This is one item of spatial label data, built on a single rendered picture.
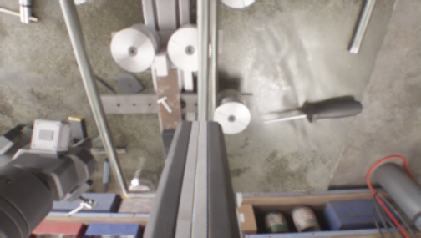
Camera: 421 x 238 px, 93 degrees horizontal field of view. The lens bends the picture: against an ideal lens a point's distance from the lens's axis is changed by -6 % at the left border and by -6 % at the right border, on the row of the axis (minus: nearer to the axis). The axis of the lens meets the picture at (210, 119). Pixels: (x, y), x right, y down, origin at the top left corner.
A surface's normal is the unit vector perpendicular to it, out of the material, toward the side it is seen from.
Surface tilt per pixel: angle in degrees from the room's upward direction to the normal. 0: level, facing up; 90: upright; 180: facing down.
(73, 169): 86
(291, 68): 0
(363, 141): 0
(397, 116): 0
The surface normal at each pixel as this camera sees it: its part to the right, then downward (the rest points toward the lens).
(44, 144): -0.01, -0.11
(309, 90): 0.01, 0.51
